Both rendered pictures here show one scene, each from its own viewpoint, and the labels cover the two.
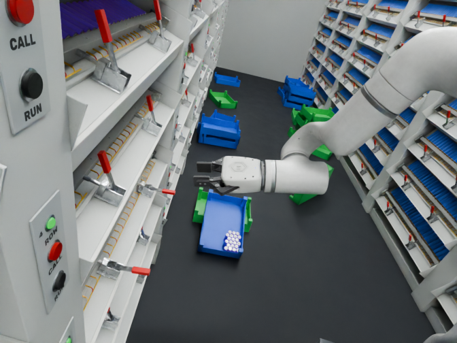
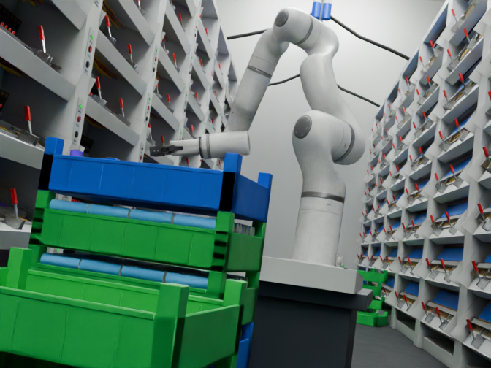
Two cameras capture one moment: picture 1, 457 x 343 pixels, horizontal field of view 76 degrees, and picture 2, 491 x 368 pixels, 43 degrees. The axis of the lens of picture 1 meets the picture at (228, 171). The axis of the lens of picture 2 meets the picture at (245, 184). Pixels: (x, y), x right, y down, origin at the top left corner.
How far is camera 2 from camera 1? 166 cm
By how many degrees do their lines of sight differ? 39
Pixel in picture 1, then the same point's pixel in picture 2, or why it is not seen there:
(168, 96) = (134, 125)
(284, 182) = (215, 140)
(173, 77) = (139, 111)
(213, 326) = not seen: hidden behind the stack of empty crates
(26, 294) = (83, 47)
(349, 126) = (242, 86)
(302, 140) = (231, 125)
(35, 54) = not seen: outside the picture
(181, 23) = (145, 74)
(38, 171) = (93, 18)
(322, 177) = (241, 133)
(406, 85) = (260, 53)
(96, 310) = not seen: hidden behind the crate
